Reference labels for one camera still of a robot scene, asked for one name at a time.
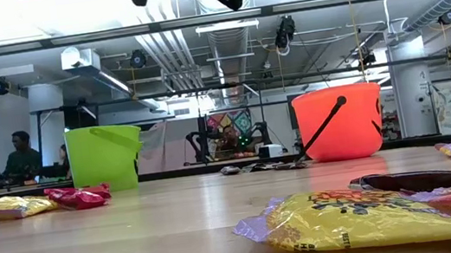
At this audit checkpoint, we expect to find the orange plastic halloween bucket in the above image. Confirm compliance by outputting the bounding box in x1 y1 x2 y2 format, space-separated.
289 79 390 167

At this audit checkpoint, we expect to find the green plastic halloween bucket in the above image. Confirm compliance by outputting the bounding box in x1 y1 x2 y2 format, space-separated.
62 120 151 198

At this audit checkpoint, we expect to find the black hanging ceiling device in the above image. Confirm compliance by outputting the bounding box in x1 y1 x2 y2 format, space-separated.
271 13 300 58

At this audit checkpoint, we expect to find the grey overhead rig beam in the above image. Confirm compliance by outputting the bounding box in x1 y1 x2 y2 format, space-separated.
0 0 426 56

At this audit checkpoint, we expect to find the colourful patchwork quilt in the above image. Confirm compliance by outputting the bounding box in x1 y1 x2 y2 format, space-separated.
205 107 255 147

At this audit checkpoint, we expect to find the person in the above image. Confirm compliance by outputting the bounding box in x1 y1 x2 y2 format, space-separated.
0 127 46 188
56 142 73 180
219 122 253 159

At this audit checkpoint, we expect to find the black background robot station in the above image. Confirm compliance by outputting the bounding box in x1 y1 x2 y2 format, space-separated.
184 119 274 167

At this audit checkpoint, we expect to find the beige hanging tarp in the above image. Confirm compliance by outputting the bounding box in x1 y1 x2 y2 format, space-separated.
133 116 209 176

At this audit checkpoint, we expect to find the small white box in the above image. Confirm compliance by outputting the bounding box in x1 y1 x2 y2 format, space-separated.
257 142 286 160

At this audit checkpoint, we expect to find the white round pillar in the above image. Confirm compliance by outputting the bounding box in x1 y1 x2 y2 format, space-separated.
384 39 441 140

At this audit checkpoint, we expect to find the white square pillar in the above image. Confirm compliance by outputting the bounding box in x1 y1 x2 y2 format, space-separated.
25 81 74 170

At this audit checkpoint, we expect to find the yellow hanging cord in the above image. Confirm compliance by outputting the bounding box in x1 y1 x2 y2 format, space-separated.
343 0 368 84

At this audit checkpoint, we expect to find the white ceiling duct box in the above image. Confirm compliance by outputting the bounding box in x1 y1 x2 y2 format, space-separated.
58 42 102 73

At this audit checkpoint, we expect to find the black aluminium table frame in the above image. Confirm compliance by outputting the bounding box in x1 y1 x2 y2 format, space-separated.
0 130 451 204

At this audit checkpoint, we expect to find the silver ribbed ventilation duct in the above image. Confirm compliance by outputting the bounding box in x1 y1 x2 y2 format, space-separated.
397 0 451 34

